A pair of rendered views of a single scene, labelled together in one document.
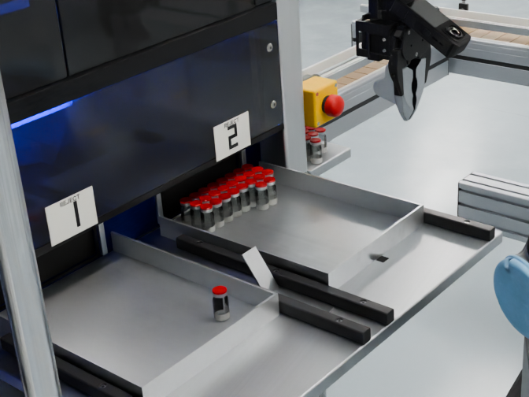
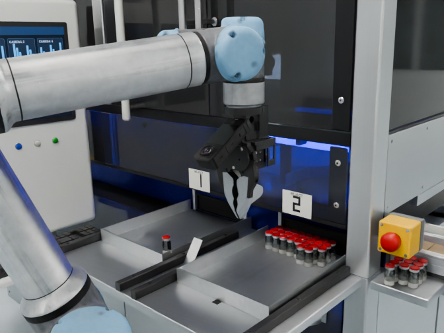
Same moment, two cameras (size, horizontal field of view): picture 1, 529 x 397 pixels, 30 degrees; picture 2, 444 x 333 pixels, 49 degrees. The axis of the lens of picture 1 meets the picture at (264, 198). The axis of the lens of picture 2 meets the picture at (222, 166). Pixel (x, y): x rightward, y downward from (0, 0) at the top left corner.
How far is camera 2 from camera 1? 175 cm
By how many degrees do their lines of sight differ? 85
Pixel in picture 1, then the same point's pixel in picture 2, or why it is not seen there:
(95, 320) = (180, 227)
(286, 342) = (134, 269)
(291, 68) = (359, 189)
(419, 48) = (235, 164)
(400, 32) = not seen: hidden behind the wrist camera
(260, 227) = (271, 261)
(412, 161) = not seen: outside the picture
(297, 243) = (246, 273)
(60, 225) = (193, 180)
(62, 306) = (197, 221)
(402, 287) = (174, 306)
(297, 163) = (355, 264)
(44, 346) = not seen: outside the picture
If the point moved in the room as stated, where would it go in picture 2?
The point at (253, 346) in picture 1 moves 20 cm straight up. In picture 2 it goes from (136, 261) to (131, 184)
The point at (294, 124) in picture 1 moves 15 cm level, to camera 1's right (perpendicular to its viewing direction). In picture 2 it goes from (357, 234) to (376, 263)
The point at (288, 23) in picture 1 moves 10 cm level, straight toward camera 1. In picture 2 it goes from (360, 154) to (313, 154)
